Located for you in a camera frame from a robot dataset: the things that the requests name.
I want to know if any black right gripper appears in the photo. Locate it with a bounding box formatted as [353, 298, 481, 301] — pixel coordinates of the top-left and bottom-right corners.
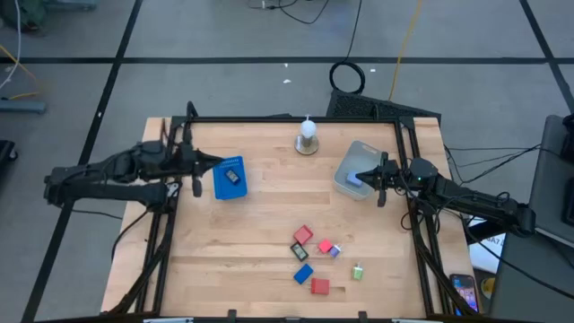
[358, 152, 403, 208]

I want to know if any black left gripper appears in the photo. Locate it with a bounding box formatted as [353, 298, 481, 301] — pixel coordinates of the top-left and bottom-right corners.
[177, 143, 226, 199]

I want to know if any red plastic box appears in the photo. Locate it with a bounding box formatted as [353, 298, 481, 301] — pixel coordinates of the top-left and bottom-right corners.
[293, 224, 315, 246]

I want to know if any white plastic bin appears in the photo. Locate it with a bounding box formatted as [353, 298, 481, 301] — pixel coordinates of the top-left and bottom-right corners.
[333, 140, 389, 202]

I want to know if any blue plastic basket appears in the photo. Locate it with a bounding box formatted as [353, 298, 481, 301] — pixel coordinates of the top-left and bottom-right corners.
[212, 155, 248, 201]

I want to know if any black perforated mat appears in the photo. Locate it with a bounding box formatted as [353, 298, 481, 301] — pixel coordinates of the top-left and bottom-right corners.
[326, 88, 443, 123]

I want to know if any white light bulb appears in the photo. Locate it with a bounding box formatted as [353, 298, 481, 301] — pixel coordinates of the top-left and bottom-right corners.
[300, 118, 317, 140]

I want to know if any blue plastic box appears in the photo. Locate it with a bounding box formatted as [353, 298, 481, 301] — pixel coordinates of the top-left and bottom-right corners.
[292, 263, 315, 285]

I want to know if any red charger with prongs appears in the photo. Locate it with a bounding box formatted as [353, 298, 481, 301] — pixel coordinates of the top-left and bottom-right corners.
[309, 277, 331, 296]

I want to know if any white paper sheet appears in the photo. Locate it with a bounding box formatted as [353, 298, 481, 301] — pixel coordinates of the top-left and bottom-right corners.
[467, 214, 507, 275]

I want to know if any smartphone with lit screen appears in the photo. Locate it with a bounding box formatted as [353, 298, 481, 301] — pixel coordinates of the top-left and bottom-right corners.
[448, 273, 480, 317]

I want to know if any grey desk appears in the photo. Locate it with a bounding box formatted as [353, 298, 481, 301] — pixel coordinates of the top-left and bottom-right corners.
[488, 114, 574, 323]

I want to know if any grey floor bar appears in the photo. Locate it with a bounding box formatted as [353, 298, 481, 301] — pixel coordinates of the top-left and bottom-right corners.
[0, 98, 47, 115]

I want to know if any green bag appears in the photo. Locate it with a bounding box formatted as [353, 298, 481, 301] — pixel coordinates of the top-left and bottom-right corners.
[0, 0, 48, 31]

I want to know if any black aluminium table frame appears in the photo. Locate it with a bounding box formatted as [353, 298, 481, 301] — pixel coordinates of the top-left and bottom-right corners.
[107, 100, 481, 323]

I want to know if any black coiled floor cable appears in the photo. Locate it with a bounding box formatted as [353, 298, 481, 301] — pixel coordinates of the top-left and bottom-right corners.
[328, 0, 367, 96]

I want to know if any long yellow cable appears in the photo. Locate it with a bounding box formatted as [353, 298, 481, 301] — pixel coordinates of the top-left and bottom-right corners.
[387, 0, 423, 102]

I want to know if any short yellow floor cable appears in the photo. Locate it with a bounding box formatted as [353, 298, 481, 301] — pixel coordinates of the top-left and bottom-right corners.
[0, 43, 41, 102]

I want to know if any white floor cable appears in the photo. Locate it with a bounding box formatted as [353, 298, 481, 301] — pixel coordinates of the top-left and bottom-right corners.
[0, 0, 22, 91]

